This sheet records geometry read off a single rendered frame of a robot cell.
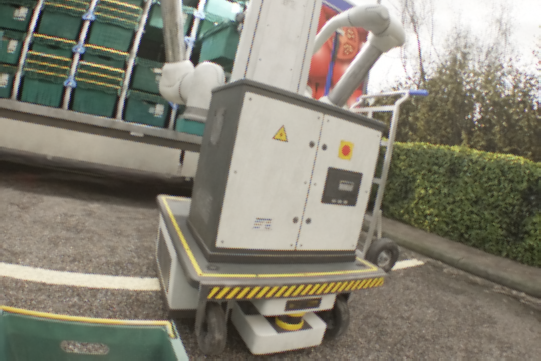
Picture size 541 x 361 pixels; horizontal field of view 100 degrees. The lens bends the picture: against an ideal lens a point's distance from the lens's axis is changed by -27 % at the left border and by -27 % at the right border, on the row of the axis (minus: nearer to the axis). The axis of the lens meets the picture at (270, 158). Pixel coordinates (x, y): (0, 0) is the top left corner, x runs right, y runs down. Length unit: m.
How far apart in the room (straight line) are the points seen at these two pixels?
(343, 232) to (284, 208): 0.26
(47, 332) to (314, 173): 0.83
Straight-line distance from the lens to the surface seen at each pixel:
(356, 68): 1.59
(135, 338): 0.73
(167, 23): 1.52
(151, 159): 2.46
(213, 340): 0.93
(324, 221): 1.02
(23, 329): 0.75
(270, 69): 1.36
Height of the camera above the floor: 0.67
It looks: 2 degrees down
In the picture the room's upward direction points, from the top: 12 degrees clockwise
